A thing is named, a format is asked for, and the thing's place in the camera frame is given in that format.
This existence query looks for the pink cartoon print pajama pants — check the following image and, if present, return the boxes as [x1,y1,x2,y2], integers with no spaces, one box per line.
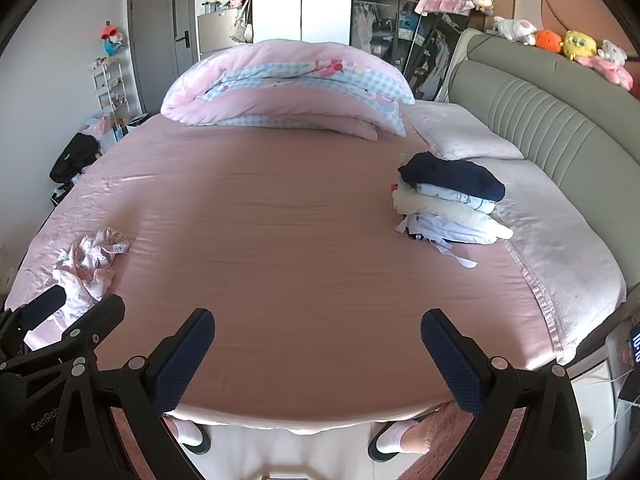
[51,228,130,327]

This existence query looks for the left foot white sock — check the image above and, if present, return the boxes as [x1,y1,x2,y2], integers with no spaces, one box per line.
[163,416,212,456]

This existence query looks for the foot white sock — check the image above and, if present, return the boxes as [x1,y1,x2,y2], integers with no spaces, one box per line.
[163,416,212,456]
[368,419,418,463]

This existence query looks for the pink fluffy rug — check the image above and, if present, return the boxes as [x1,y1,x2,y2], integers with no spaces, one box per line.
[399,401,525,480]

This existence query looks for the right foot white sock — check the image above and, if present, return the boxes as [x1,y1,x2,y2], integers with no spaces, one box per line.
[368,419,418,463]

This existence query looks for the black bag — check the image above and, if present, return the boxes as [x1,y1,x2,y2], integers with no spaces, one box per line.
[49,132,100,184]

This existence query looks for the pink bed sheet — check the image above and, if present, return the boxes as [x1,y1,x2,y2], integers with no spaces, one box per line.
[6,116,554,431]

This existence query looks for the white shelf rack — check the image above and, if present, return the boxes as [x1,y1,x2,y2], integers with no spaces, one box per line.
[90,55,137,124]

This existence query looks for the folded white striped garment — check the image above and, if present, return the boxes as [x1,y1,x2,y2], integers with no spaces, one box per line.
[395,214,498,269]

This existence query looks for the folded white printed garment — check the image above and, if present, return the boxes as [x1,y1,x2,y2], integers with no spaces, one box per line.
[398,182,497,214]

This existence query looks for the folded cream garment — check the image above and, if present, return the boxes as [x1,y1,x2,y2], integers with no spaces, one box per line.
[392,188,513,240]

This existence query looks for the folded navy garment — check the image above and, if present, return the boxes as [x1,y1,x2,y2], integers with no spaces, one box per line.
[398,152,506,202]

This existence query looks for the folded pink checkered duvet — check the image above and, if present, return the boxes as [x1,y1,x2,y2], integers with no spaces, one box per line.
[160,39,416,141]

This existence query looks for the light pink pillow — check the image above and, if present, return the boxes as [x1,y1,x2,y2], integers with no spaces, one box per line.
[401,101,524,160]

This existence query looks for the grey padded headboard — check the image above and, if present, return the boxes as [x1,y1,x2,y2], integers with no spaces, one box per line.
[442,29,639,288]

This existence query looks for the grey room door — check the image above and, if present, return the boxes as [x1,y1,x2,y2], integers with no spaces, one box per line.
[127,0,198,115]

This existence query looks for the pink white plush toy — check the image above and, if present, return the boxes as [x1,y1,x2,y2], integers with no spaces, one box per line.
[577,39,634,91]

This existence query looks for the yellow plush toy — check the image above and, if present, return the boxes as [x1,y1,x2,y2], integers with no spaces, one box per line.
[563,29,598,61]

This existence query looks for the dark glass wardrobe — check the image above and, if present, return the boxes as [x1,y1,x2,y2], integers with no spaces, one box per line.
[350,0,470,101]

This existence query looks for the red blue wall toy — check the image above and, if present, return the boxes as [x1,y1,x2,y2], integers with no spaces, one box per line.
[100,21,124,56]

